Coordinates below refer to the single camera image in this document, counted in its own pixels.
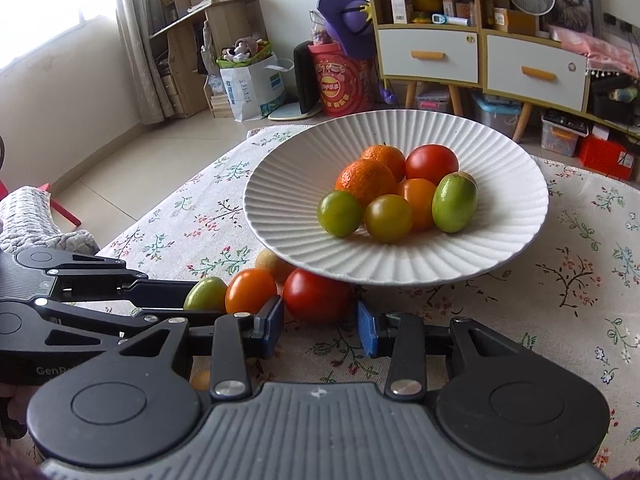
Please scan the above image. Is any green oval tomato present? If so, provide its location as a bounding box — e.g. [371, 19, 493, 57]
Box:
[432, 171, 477, 234]
[183, 276, 227, 312]

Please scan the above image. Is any big red tomato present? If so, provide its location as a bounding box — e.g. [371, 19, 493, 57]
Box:
[282, 269, 355, 325]

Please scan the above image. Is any yellow-orange cherry tomato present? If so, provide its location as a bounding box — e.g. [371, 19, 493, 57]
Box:
[364, 194, 413, 244]

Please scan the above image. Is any green round cherry tomato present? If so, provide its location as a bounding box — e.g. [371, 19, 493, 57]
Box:
[317, 190, 363, 237]

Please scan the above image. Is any orange tomato on table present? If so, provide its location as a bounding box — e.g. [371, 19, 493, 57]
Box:
[224, 269, 278, 314]

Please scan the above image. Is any grey knitted cushion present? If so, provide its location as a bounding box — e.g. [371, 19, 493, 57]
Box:
[0, 186, 100, 256]

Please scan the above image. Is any brown longan far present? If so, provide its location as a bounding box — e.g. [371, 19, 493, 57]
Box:
[255, 248, 295, 284]

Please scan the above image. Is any orange tomato in plate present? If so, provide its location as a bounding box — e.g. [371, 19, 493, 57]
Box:
[397, 179, 436, 232]

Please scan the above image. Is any white ribbed plate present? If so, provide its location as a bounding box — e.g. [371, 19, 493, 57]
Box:
[244, 110, 549, 286]

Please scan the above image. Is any large mandarin orange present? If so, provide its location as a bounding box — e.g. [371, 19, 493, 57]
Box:
[334, 159, 396, 208]

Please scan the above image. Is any red tomato in plate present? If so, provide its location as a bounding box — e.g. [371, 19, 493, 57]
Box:
[406, 144, 459, 185]

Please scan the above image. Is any floral tablecloth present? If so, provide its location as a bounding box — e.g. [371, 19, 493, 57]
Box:
[0, 122, 640, 478]

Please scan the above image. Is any rear mandarin orange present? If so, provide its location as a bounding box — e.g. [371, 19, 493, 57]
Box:
[360, 144, 406, 183]

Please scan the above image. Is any white paper bag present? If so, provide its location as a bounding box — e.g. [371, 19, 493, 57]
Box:
[220, 54, 294, 122]

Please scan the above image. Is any red snack bucket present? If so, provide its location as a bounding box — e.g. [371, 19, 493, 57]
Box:
[308, 42, 373, 117]

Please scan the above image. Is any beige curtain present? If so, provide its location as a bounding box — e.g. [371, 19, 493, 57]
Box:
[116, 0, 175, 126]

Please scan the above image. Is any wooden bookshelf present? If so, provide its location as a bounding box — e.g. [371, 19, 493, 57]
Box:
[150, 0, 267, 118]

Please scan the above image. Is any wooden cabinet with drawers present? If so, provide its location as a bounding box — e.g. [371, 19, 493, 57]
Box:
[371, 0, 639, 141]

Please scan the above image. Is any purple plush toy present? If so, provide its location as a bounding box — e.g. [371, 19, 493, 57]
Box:
[317, 0, 376, 61]

